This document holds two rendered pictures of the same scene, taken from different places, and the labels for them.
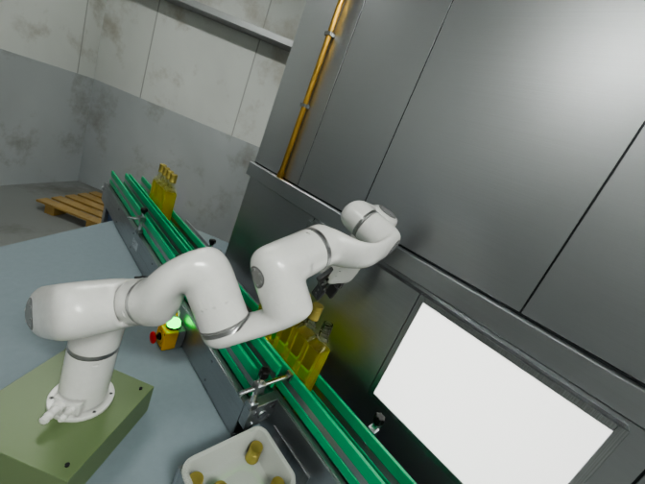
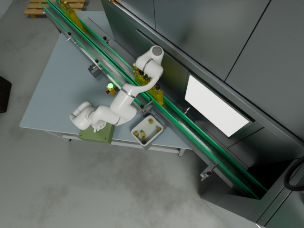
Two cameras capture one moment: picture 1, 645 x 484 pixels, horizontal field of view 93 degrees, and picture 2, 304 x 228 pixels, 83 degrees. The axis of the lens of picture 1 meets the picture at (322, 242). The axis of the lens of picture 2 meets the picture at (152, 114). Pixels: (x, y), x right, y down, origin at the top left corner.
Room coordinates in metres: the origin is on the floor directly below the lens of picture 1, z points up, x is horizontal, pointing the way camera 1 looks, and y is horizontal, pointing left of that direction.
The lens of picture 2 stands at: (0.15, -0.23, 2.15)
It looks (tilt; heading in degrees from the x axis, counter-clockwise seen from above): 68 degrees down; 20
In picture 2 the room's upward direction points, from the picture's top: 12 degrees counter-clockwise
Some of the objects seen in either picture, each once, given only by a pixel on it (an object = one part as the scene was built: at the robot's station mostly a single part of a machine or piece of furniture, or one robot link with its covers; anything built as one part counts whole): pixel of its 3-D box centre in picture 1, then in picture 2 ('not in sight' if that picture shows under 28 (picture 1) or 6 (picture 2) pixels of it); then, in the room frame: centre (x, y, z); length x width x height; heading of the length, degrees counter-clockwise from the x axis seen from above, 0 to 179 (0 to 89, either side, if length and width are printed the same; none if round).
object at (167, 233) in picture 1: (172, 240); (89, 42); (1.30, 0.65, 0.93); 1.75 x 0.01 x 0.08; 50
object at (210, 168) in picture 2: not in sight; (207, 172); (0.26, -0.50, 0.90); 0.17 x 0.05 x 0.23; 140
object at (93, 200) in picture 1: (117, 218); (59, 2); (3.07, 2.18, 0.05); 1.15 x 0.79 x 0.10; 90
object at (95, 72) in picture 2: not in sight; (94, 71); (1.07, 0.59, 0.79); 0.08 x 0.08 x 0.08; 50
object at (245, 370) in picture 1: (155, 239); (83, 47); (1.24, 0.70, 0.93); 1.75 x 0.01 x 0.08; 50
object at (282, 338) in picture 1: (286, 341); (149, 87); (0.83, -0.01, 0.99); 0.06 x 0.06 x 0.21; 51
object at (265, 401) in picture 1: (259, 410); (148, 110); (0.68, -0.02, 0.85); 0.09 x 0.04 x 0.07; 140
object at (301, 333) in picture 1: (297, 353); (153, 91); (0.79, -0.06, 0.99); 0.06 x 0.06 x 0.21; 51
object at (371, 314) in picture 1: (389, 340); (184, 83); (0.78, -0.28, 1.15); 0.90 x 0.03 x 0.34; 50
